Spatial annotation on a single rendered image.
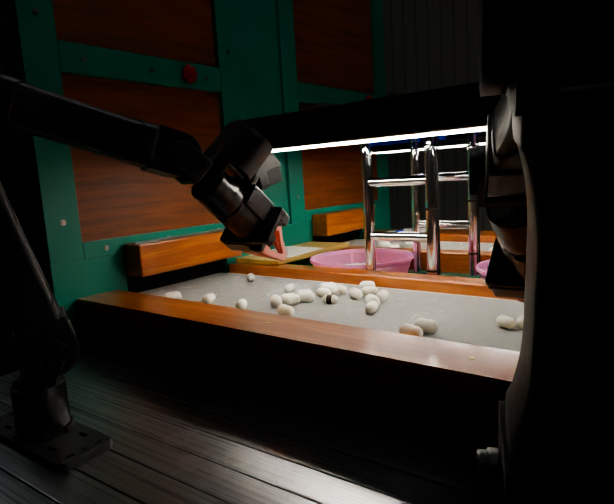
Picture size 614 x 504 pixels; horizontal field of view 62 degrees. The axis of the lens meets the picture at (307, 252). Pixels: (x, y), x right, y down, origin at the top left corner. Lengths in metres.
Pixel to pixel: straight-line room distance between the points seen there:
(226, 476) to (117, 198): 0.74
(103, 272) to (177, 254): 0.16
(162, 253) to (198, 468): 0.64
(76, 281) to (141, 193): 0.25
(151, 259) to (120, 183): 0.18
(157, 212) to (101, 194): 0.14
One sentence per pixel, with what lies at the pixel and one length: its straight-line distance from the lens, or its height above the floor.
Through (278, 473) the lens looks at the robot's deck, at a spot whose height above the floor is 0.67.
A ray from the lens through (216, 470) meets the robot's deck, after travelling 0.62.
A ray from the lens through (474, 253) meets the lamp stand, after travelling 1.32.
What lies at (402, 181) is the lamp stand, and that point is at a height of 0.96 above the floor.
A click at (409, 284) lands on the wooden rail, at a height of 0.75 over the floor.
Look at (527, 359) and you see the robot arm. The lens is 0.29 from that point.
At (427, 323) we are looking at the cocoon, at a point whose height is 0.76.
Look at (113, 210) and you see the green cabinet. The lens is 1.19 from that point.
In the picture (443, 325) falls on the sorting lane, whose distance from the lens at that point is 0.83.
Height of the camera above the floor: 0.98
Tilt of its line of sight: 8 degrees down
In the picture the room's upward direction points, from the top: 3 degrees counter-clockwise
